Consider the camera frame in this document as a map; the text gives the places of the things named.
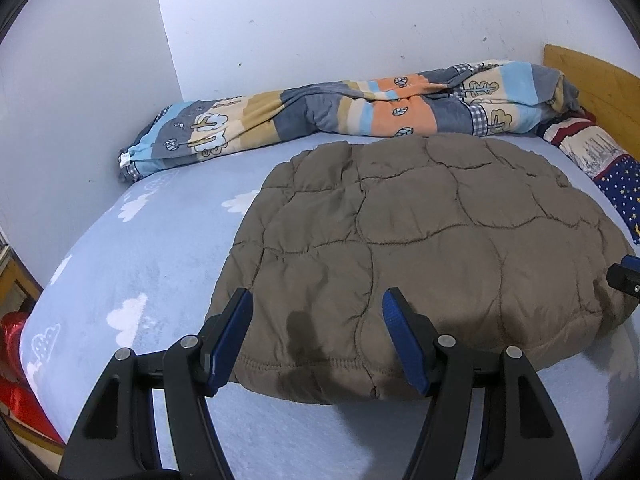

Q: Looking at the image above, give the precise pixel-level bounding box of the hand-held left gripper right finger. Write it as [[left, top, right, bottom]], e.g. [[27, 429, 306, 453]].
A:
[[382, 287, 583, 480]]

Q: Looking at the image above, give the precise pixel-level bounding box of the olive quilted hooded jacket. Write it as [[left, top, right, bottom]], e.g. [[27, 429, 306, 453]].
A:
[[205, 132, 638, 406]]

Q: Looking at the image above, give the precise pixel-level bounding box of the wooden headboard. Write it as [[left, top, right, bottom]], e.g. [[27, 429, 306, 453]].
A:
[[542, 44, 640, 148]]

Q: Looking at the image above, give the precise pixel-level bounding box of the red plastic object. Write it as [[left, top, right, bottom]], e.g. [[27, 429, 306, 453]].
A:
[[0, 310, 66, 446]]

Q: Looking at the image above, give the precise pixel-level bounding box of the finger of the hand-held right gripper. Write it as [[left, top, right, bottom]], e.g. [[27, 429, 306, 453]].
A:
[[606, 255, 640, 307]]

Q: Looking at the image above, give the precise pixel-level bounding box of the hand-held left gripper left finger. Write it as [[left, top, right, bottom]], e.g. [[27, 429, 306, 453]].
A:
[[57, 287, 254, 480]]

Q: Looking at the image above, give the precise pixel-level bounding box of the wooden bedside furniture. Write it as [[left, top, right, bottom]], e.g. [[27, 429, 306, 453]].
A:
[[0, 230, 45, 321]]

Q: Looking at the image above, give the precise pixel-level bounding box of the light blue cloud bed sheet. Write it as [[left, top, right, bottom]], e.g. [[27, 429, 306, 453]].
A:
[[20, 135, 640, 480]]

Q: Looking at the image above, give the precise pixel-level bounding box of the patchwork printed blanket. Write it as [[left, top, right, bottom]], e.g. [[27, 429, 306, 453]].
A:
[[117, 60, 581, 183]]

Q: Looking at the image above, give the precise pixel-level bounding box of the navy star printed pillow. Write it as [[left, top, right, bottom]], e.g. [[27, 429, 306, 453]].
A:
[[537, 115, 640, 246]]

